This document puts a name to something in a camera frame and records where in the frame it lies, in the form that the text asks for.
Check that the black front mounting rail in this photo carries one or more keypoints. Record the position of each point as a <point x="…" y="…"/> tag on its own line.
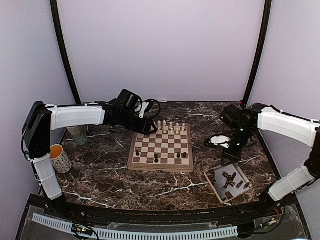
<point x="88" y="211"/>

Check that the clear glass jar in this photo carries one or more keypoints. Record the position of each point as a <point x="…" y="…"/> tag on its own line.
<point x="79" y="134"/>

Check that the wooden chess board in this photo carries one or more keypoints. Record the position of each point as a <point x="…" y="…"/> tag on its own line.
<point x="166" y="146"/>

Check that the wooden tray with metal base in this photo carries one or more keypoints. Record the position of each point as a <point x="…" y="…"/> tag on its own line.
<point x="229" y="168"/>

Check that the white rook right corner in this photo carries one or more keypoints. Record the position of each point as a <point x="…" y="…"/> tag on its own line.
<point x="183" y="128"/>

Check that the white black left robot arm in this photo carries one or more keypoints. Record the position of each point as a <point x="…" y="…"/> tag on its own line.
<point x="127" y="110"/>

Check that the white queen piece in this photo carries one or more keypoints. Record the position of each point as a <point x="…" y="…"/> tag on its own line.
<point x="159" y="124"/>

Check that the black frame post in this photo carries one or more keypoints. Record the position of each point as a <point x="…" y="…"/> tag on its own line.
<point x="258" y="53"/>
<point x="63" y="50"/>

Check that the white knight right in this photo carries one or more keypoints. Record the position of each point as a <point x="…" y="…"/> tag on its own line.
<point x="177" y="125"/>

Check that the black left frame post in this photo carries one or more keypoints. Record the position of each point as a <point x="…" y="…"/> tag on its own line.
<point x="63" y="50"/>

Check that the white slotted cable duct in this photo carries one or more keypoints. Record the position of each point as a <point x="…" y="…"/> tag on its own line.
<point x="108" y="234"/>

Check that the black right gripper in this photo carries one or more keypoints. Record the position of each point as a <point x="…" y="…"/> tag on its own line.
<point x="234" y="157"/>

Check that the small green circuit board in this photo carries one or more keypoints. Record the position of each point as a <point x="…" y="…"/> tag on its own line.
<point x="79" y="229"/>

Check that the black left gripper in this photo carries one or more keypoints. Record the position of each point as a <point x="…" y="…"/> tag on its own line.
<point x="145" y="127"/>

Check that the patterned cup orange inside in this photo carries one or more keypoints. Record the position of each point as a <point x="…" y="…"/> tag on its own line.
<point x="60" y="161"/>

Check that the black right frame post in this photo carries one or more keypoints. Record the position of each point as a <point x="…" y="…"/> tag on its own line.
<point x="258" y="53"/>

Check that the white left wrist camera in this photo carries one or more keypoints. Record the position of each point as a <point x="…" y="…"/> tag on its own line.
<point x="143" y="107"/>

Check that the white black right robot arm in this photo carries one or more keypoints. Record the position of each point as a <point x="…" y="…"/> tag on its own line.
<point x="267" y="119"/>

